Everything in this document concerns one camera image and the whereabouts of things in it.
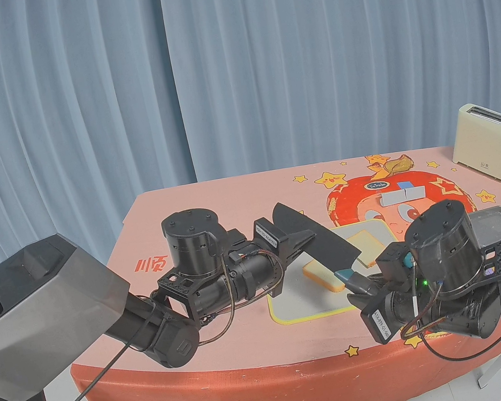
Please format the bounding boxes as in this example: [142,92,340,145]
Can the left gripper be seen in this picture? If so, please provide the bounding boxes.
[221,209,326,304]

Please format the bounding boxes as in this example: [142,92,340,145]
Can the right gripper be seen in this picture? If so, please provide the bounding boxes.
[343,267,429,350]

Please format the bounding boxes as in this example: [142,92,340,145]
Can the knife with blue-green handle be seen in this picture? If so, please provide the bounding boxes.
[270,188,378,309]

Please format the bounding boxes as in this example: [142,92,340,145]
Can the slice of bread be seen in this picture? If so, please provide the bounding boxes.
[297,226,392,299]

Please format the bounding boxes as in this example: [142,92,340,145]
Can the cream toaster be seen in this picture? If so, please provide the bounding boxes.
[443,98,501,197]

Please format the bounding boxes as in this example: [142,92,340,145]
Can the cutting board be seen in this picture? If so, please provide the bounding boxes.
[257,218,394,328]

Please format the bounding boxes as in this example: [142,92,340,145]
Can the white knife rest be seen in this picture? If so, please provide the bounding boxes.
[379,186,427,208]

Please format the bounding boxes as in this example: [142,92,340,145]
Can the dark grey tray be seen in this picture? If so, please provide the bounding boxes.
[467,205,501,249]

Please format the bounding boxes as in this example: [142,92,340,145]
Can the blue curtain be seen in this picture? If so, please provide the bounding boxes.
[0,0,207,285]
[158,0,501,244]

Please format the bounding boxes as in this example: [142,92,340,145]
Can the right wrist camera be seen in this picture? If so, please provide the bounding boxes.
[373,240,417,279]

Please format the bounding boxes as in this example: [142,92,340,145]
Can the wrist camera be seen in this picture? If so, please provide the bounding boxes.
[219,225,260,262]
[373,240,417,279]

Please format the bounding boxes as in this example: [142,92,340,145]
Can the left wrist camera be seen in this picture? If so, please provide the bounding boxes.
[219,225,260,262]

